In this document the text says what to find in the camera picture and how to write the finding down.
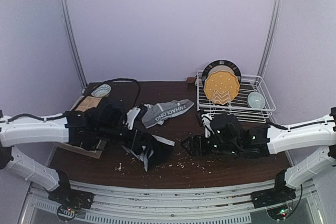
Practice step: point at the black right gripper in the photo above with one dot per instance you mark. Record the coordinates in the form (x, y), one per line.
(200, 145)

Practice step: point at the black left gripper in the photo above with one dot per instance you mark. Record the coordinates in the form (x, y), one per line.
(142, 141)

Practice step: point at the wooden compartment organizer box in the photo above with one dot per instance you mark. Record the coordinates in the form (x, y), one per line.
(87, 103)

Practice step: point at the black underwear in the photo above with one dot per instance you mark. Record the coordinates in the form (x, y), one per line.
(157, 150)

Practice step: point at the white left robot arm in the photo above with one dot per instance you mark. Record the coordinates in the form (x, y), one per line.
(27, 128)

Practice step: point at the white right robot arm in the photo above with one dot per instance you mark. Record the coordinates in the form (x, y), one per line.
(319, 132)

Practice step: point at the blue yellow patterned bowl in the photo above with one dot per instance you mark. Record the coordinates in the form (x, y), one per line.
(101, 91)

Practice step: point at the pale green glass bowl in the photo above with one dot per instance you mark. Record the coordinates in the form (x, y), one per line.
(256, 100)

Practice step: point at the yellow scalloped plate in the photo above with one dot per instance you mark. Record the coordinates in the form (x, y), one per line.
(221, 87)

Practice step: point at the brown cloth item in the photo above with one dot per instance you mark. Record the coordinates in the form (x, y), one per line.
(191, 80)

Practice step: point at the black rimmed plate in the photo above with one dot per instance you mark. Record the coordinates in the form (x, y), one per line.
(223, 65)

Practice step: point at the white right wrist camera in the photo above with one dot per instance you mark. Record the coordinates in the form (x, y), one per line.
(204, 119)

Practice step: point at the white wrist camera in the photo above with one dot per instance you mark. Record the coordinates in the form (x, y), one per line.
(204, 119)
(131, 117)

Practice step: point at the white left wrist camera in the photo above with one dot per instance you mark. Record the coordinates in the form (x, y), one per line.
(131, 117)

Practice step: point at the white wire dish rack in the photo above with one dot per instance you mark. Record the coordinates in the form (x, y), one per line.
(239, 106)

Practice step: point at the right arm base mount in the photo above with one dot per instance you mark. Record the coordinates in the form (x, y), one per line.
(278, 194)

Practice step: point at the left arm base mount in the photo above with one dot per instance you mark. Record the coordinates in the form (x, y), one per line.
(71, 201)

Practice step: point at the aluminium rail front frame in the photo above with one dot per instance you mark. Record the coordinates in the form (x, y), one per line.
(229, 204)

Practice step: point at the left aluminium corner post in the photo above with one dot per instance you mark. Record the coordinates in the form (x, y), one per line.
(72, 43)

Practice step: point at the aluminium corner post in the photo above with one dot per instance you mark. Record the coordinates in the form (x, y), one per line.
(270, 37)
(72, 43)

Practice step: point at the right aluminium corner post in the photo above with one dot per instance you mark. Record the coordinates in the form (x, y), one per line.
(270, 37)

